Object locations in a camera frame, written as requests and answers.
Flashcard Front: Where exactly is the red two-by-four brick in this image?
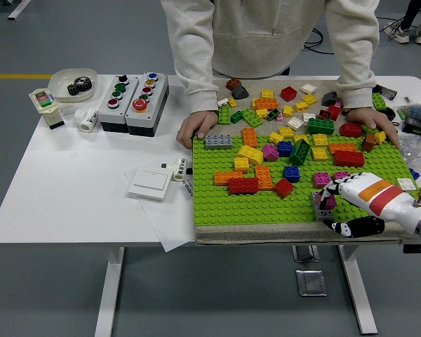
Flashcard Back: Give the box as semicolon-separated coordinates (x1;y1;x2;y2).
333;150;366;168
228;177;260;194

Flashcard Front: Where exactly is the clear plastic bag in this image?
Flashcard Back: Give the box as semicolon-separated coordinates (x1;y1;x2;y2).
398;135;421;171

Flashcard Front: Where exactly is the white wall switch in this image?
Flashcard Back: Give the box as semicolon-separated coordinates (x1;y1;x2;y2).
127;167;172;201

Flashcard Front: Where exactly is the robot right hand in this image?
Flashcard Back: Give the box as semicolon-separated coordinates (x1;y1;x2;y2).
317;171;421;239

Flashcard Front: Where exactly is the red curved brick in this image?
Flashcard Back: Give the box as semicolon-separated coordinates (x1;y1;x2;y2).
339;122;363;138

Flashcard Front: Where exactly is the blue two-by-two brick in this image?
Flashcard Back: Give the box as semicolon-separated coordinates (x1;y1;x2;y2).
283;165;302;183
277;140;294;157

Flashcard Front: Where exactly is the grey emergency-stop control box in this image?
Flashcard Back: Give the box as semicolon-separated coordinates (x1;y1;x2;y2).
125;72;170;137

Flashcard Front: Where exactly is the black rectangular device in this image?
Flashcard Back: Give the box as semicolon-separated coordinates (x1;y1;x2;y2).
374;85;398;101

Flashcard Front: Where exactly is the brown-orange brick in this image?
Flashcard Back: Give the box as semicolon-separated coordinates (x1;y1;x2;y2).
362;132;378;152

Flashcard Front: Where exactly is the black box device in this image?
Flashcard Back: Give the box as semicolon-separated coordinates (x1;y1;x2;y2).
403;117;421;140

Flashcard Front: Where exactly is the yellow curved brick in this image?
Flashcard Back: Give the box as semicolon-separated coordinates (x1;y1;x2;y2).
236;145;264;166

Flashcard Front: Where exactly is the dark green two-by-four brick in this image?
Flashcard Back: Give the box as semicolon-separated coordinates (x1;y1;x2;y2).
307;117;336;136

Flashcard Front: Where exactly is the white plastic bowl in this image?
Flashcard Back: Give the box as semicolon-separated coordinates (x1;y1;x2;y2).
48;67;99;103

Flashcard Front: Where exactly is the orange two-by-four brick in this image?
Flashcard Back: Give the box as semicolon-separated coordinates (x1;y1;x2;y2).
241;126;259;148
254;98;280;111
254;164;274;190
328;142;358;155
214;171;244;186

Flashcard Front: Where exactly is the white labelled tube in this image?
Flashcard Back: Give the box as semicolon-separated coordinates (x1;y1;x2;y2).
171;157;190;183

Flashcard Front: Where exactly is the metal floor socket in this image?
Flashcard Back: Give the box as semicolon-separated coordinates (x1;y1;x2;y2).
291;244;319;263

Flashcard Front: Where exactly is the grey four-button control box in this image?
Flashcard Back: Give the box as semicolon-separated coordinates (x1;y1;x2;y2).
97;74;140;134

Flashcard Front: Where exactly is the person's left hand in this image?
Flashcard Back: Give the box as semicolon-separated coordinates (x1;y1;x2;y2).
342;107;402;149

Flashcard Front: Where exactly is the person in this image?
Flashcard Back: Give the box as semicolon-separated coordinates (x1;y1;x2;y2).
384;0;421;46

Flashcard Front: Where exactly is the white table leg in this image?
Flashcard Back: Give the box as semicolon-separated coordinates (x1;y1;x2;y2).
94;246;126;337
338;244;378;335

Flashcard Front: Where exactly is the white desk foot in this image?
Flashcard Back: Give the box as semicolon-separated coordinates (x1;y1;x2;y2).
7;0;32;20

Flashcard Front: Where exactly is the metal floor box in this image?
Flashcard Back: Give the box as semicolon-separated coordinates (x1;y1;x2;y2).
295;269;328;298

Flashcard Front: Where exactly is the white paper sheet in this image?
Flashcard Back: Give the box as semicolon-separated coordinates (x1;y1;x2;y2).
123;167;197;253

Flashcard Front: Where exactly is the beige red-green switch unit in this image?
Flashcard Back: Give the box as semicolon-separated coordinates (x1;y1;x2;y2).
28;87;66;131

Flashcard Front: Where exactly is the bag of blue parts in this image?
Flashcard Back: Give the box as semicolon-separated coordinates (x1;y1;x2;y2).
405;104;421;122

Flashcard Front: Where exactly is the person's torso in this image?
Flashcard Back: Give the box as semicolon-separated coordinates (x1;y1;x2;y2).
212;0;338;80

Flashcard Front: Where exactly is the white pipe tee fitting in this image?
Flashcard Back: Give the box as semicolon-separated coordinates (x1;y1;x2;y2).
73;107;100;133

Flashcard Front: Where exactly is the green studded baseplate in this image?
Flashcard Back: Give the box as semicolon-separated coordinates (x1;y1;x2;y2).
192;133;421;225

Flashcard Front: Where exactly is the person's right hand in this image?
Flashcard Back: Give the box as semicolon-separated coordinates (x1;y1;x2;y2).
177;110;220;150

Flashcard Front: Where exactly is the grey two-by-four brick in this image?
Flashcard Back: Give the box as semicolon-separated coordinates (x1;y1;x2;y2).
205;133;234;151
311;191;336;222

